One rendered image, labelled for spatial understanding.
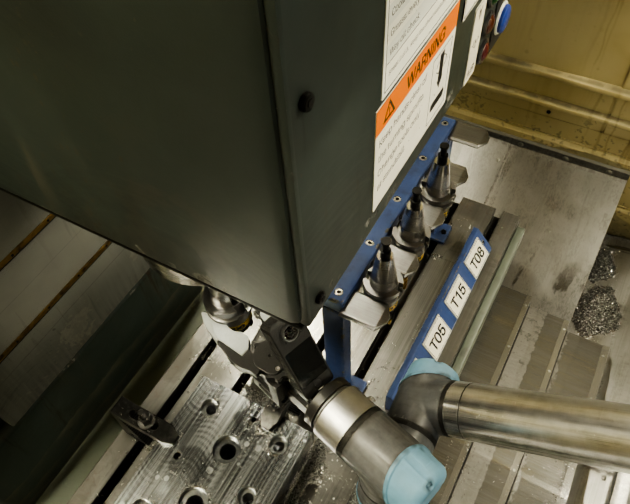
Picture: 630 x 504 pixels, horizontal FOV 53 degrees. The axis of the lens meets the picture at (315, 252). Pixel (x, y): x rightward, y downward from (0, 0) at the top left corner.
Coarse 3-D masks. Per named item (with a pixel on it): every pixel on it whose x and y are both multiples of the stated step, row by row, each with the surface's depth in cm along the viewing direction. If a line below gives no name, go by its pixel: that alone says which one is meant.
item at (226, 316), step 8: (208, 296) 82; (208, 304) 81; (240, 304) 81; (208, 312) 81; (216, 312) 80; (224, 312) 80; (232, 312) 80; (240, 312) 82; (248, 312) 82; (216, 320) 82; (224, 320) 81; (232, 320) 81
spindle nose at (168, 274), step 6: (144, 258) 66; (150, 264) 66; (156, 264) 65; (156, 270) 67; (162, 270) 65; (168, 270) 64; (162, 276) 67; (168, 276) 66; (174, 276) 65; (180, 276) 65; (180, 282) 66; (186, 282) 66; (192, 282) 66
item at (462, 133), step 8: (456, 128) 120; (464, 128) 120; (472, 128) 120; (480, 128) 120; (448, 136) 119; (456, 136) 119; (464, 136) 119; (472, 136) 119; (480, 136) 119; (488, 136) 119; (464, 144) 118; (472, 144) 118; (480, 144) 117
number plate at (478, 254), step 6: (474, 246) 136; (480, 246) 137; (474, 252) 136; (480, 252) 137; (486, 252) 138; (468, 258) 134; (474, 258) 135; (480, 258) 137; (486, 258) 138; (468, 264) 134; (474, 264) 135; (480, 264) 136; (474, 270) 135; (480, 270) 136; (474, 276) 135
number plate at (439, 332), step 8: (440, 320) 126; (432, 328) 124; (440, 328) 126; (448, 328) 127; (432, 336) 124; (440, 336) 125; (448, 336) 127; (424, 344) 122; (432, 344) 124; (440, 344) 125; (432, 352) 123; (440, 352) 125
